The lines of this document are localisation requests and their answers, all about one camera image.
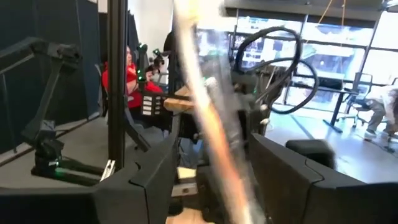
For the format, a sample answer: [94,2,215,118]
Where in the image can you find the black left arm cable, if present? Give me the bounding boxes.
[234,26,320,115]

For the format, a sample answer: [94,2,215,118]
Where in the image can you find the black box white labels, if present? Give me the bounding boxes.
[141,93,174,131]

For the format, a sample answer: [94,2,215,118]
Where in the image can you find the black vertical rig post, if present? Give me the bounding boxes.
[107,0,150,170]

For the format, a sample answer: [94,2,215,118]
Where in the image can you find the black office chair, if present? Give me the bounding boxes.
[337,72,374,128]

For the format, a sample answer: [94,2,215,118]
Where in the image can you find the wooden background table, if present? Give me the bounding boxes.
[163,86,203,113]

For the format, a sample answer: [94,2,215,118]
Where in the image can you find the silver angle bracket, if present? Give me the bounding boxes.
[99,159,116,182]

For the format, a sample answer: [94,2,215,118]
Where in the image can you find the black desk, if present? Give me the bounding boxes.
[289,74,361,134]

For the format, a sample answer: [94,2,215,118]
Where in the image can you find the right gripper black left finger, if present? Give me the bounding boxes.
[0,135,180,224]

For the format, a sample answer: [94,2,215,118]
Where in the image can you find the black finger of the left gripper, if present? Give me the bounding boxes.
[285,139,336,170]

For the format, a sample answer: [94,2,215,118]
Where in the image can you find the orange toothbrush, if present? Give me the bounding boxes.
[172,0,268,224]

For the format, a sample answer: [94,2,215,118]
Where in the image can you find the dark blue partition panel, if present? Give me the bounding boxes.
[0,0,102,153]

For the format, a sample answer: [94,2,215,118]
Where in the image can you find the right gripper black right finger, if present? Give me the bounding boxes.
[248,133,398,224]

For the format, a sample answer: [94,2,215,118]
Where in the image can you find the person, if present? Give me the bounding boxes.
[101,45,164,122]
[363,85,398,141]

